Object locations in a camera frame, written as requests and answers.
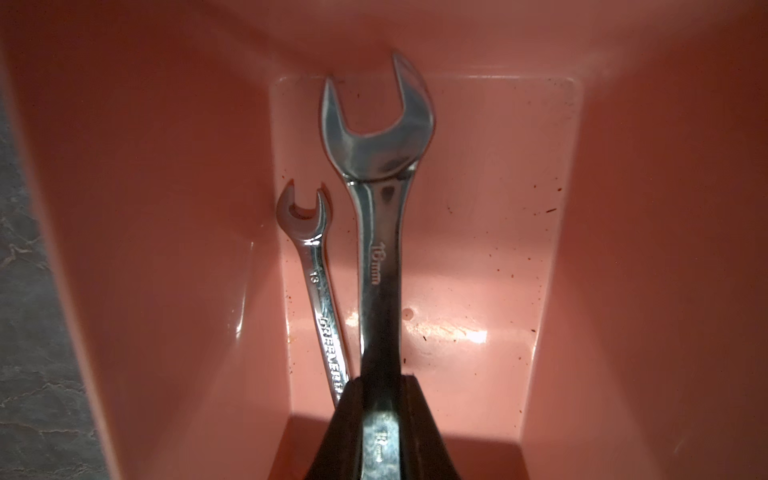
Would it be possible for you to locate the large 16mm combination wrench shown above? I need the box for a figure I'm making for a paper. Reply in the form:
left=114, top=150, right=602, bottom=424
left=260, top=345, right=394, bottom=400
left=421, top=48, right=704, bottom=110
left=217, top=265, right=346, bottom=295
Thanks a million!
left=320, top=52, right=435, bottom=479

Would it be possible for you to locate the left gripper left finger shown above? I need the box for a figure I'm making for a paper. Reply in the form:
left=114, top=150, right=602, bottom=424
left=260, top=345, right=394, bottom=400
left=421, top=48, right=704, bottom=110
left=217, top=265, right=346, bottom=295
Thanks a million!
left=305, top=378, right=363, bottom=480

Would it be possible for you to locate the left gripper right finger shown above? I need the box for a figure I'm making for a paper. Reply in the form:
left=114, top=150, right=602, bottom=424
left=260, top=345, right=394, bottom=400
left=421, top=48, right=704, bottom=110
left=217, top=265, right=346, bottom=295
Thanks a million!
left=400, top=375, right=460, bottom=480

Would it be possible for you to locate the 13mm silver wrench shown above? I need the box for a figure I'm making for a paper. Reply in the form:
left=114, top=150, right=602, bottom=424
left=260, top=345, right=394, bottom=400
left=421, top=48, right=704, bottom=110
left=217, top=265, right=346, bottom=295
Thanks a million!
left=276, top=181, right=352, bottom=405

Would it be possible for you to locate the pink storage box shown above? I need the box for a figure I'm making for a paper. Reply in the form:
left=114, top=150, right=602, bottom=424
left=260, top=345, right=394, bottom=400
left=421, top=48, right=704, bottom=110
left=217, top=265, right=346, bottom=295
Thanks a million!
left=1, top=1, right=767, bottom=479

